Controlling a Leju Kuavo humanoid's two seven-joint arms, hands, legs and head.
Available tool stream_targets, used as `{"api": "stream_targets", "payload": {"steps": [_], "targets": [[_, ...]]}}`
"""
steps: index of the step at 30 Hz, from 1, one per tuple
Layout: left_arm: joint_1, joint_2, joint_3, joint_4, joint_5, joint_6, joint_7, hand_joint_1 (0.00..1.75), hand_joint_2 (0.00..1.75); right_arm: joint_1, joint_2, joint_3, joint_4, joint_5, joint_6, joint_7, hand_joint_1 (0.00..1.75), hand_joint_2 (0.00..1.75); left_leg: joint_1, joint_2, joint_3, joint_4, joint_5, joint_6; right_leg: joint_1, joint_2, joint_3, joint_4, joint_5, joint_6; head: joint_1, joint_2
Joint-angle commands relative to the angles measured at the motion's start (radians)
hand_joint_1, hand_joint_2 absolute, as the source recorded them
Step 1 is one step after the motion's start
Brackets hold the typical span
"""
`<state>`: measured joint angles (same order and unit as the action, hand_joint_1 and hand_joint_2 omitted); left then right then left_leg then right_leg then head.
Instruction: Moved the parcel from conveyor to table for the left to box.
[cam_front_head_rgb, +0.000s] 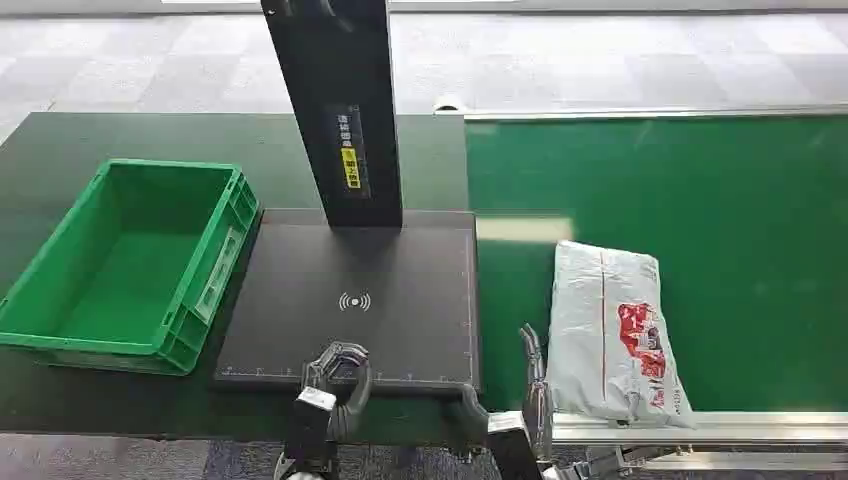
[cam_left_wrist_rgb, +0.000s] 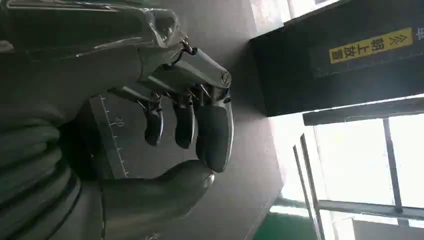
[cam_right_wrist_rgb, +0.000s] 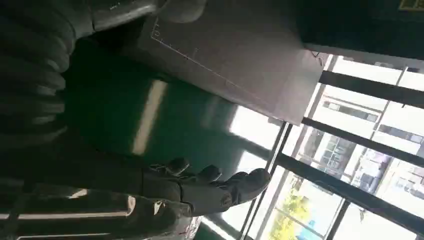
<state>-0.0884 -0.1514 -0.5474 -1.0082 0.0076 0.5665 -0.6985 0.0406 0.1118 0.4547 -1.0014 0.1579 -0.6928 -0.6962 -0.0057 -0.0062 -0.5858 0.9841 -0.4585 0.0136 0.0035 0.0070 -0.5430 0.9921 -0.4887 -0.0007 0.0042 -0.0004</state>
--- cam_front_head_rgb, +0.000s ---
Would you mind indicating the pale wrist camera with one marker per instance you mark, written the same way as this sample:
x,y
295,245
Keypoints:
x,y
507,422
315,400

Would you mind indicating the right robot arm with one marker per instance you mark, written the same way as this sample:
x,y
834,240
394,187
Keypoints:
x,y
513,460

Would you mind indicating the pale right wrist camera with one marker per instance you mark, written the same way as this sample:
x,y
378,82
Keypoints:
x,y
507,422

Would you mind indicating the aluminium conveyor frame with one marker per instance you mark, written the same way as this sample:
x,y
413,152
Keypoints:
x,y
729,428

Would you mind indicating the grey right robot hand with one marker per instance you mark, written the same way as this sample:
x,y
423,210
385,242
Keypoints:
x,y
540,404

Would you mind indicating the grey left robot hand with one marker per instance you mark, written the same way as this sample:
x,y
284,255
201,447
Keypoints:
x,y
361,391

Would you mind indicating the green conveyor belt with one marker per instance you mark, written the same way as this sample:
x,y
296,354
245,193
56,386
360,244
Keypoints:
x,y
729,232

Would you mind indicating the green plastic crate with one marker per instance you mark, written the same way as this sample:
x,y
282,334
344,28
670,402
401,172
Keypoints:
x,y
132,278

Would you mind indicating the black scanner base plate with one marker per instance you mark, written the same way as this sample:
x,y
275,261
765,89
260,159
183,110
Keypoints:
x,y
397,318

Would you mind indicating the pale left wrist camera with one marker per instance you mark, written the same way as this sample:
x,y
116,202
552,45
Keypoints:
x,y
315,400

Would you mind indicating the black scanner column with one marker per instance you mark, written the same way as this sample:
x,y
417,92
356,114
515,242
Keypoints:
x,y
331,66

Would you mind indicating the white plastic parcel bag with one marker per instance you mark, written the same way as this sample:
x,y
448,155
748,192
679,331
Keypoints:
x,y
596,331

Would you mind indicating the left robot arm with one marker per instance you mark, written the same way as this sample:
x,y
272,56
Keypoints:
x,y
308,444

